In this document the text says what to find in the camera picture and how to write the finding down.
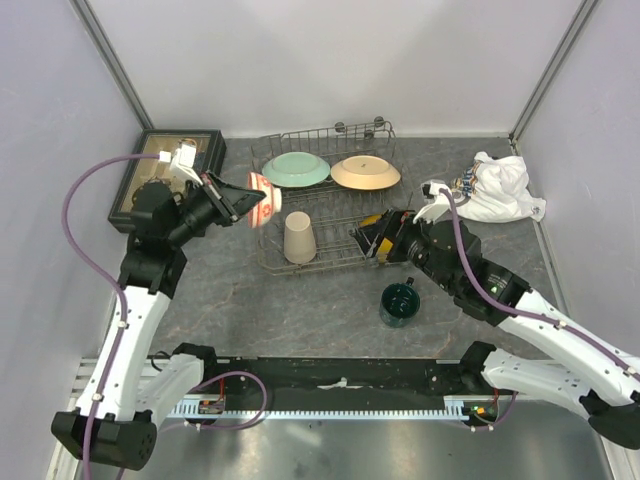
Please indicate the grey slotted cable duct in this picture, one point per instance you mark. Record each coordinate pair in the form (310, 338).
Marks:
(193, 408)

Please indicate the beige bird plate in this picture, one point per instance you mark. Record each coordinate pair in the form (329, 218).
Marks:
(365, 172)

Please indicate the beige paper cup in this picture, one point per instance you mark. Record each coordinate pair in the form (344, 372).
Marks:
(299, 239)

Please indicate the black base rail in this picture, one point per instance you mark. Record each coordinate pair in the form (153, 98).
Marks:
(272, 383)

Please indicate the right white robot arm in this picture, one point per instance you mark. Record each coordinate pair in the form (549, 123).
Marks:
(590, 377)

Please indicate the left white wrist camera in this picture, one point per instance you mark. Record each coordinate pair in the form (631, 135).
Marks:
(180, 162)

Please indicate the crumpled white printed cloth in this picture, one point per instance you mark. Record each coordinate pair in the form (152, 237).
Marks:
(495, 190)

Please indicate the red patterned small bowl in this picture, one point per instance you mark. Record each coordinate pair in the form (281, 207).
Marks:
(270, 205)

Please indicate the yellow patterned plate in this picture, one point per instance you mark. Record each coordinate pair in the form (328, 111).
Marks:
(387, 246)

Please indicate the grey wire dish rack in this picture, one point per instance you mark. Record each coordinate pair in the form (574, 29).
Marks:
(335, 211)

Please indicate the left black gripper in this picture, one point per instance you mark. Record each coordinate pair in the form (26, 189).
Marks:
(244, 200)

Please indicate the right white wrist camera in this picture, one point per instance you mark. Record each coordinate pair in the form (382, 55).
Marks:
(436, 197)

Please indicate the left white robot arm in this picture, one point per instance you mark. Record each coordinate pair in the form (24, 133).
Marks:
(116, 419)

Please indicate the dark green mug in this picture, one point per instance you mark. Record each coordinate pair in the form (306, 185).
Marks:
(399, 304)

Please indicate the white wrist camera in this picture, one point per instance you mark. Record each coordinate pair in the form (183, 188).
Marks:
(436, 197)
(180, 162)

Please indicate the black glass-lid jewelry box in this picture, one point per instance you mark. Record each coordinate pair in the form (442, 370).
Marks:
(211, 150)

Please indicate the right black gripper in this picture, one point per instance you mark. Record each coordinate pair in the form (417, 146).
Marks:
(397, 225)

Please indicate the mint green plate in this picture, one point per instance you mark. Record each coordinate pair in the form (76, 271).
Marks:
(296, 170)

